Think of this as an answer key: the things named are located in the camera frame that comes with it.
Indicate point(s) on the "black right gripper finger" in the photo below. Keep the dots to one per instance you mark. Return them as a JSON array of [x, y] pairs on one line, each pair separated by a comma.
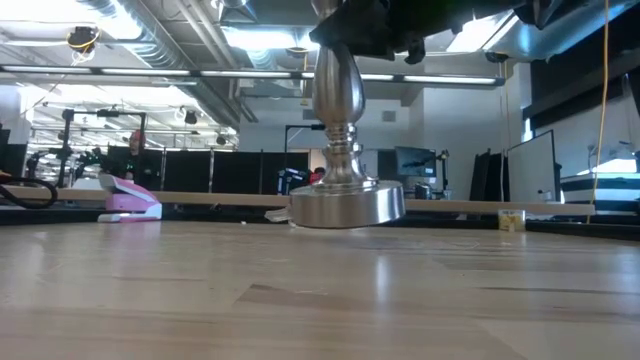
[[360, 27]]

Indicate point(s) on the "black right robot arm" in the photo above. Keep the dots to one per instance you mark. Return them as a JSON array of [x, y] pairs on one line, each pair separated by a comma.
[[550, 10]]

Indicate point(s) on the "long ceiling light bar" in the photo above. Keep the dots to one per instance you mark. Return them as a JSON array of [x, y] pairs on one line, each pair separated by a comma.
[[450, 80]]

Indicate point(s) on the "black computer monitor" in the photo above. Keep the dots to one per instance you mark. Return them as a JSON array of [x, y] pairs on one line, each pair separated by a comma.
[[417, 162]]

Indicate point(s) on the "black partition panels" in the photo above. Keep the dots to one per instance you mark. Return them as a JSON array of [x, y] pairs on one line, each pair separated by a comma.
[[235, 172]]

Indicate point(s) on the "adjacent wooden table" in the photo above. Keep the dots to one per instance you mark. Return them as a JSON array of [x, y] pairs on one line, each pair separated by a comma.
[[475, 206]]

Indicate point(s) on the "small clear jar yellow contents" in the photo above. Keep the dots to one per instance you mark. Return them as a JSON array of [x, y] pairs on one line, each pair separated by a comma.
[[512, 221]]

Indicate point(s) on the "white black striped platform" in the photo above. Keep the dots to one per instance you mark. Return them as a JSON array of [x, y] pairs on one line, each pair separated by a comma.
[[600, 192]]

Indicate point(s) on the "person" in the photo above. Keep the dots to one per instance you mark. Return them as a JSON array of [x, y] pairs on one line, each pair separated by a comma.
[[136, 160]]

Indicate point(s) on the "pink and white stapler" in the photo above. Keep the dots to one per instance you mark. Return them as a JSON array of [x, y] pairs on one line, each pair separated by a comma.
[[130, 202]]

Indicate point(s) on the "grey wall vent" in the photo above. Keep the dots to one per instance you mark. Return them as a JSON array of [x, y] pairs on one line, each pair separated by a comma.
[[389, 116]]

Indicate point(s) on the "white board black frame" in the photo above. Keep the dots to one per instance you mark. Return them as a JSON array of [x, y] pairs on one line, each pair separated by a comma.
[[530, 167]]

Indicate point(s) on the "black table frame rail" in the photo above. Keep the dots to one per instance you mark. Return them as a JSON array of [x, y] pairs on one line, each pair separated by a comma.
[[50, 216]]

